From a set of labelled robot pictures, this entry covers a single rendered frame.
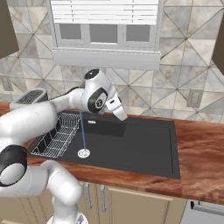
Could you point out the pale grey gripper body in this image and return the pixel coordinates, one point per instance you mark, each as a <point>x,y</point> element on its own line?
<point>120,112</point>

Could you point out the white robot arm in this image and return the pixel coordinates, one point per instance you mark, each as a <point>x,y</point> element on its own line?
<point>35,116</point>

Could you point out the black sink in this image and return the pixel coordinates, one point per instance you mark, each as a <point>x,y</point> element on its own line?
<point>140,145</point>

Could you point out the blue water stream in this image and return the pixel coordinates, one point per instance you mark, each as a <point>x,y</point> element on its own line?
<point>83,131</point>

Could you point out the white sink drain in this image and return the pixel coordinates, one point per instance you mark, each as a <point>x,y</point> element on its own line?
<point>84,153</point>

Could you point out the black tap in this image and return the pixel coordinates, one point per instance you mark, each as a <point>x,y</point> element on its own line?
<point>71,89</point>

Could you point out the white window with blinds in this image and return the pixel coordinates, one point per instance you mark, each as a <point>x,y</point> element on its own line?
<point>106,32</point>

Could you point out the grey toaster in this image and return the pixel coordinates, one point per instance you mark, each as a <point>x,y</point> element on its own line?
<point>30,97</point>

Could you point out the grey dishwasher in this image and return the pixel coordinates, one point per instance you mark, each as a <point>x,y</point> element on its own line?
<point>204,213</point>

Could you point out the grey wall outlet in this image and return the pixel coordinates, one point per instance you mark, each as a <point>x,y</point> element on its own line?
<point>194,98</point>
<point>5,83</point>

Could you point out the brown wall cupboard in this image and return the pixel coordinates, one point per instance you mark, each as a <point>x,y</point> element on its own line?
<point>219,48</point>
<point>7,27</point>

